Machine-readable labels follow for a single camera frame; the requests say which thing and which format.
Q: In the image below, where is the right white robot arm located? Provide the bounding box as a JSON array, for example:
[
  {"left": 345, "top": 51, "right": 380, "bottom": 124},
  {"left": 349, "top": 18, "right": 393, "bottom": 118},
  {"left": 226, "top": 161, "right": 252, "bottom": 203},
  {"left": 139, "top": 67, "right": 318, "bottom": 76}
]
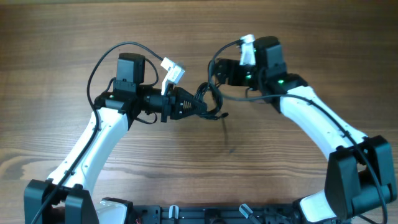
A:
[{"left": 208, "top": 35, "right": 397, "bottom": 223}]

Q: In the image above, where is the black usb cable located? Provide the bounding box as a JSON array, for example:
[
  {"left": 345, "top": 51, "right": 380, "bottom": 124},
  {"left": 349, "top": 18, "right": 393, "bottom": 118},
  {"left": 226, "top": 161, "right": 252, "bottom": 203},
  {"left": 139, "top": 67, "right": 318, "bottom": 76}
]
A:
[{"left": 194, "top": 81, "right": 229, "bottom": 121}]

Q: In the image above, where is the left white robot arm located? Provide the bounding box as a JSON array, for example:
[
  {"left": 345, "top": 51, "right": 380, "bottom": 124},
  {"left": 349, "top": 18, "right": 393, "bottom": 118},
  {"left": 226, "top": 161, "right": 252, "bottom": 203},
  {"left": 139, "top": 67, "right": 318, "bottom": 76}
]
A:
[{"left": 24, "top": 53, "right": 207, "bottom": 223}]

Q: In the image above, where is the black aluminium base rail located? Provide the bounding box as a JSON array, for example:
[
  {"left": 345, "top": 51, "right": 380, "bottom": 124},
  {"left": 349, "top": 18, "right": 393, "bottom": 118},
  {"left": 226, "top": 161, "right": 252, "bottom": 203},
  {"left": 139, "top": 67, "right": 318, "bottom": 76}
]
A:
[{"left": 131, "top": 203, "right": 309, "bottom": 224}]

